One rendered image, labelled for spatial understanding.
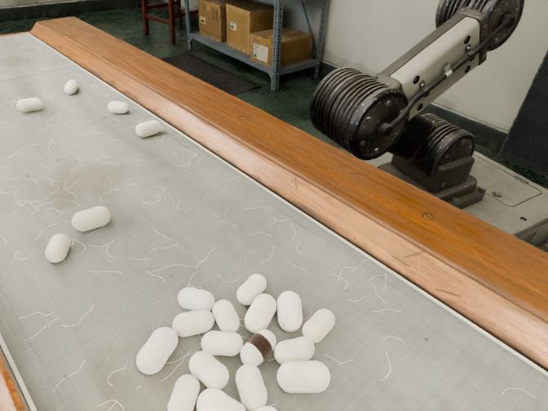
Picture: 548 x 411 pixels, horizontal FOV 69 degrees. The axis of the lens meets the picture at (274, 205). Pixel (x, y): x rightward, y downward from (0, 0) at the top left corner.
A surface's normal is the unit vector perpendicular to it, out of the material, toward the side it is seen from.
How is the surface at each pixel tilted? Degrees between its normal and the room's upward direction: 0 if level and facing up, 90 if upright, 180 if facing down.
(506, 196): 0
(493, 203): 0
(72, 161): 0
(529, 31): 90
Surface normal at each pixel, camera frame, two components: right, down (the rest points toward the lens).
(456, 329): 0.04, -0.79
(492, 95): -0.75, 0.36
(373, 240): -0.47, -0.28
